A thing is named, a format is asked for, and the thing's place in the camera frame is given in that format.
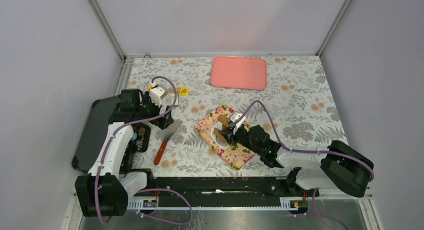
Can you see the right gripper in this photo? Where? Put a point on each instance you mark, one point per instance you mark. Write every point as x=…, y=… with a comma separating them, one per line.
x=231, y=136

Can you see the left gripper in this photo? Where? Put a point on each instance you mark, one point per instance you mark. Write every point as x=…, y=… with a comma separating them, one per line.
x=163, y=121

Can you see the wooden double-ended roller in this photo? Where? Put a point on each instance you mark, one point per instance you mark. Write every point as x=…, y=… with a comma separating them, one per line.
x=221, y=131

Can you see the metal scraper red handle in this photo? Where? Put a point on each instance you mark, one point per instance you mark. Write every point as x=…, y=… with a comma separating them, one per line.
x=169, y=132

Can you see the floral cutting board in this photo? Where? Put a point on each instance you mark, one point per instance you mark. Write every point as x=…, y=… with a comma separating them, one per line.
x=209, y=128

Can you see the pink plastic tray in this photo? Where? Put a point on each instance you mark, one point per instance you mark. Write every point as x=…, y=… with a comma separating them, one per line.
x=239, y=73

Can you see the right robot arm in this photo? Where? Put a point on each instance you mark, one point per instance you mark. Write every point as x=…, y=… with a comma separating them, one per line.
x=336, y=166

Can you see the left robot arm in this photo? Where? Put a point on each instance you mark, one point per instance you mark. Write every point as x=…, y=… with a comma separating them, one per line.
x=100, y=192

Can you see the white dough ball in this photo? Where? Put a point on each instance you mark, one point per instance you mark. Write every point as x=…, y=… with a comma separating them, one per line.
x=217, y=137

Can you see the yellow round token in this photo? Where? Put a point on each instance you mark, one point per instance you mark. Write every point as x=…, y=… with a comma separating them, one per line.
x=184, y=91

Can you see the black case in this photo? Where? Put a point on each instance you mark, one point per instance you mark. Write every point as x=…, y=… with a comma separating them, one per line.
x=95, y=132

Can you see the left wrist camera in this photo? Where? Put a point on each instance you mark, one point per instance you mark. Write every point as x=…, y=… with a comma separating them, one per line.
x=157, y=94

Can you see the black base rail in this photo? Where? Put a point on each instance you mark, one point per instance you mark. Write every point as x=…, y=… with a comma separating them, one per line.
x=223, y=193

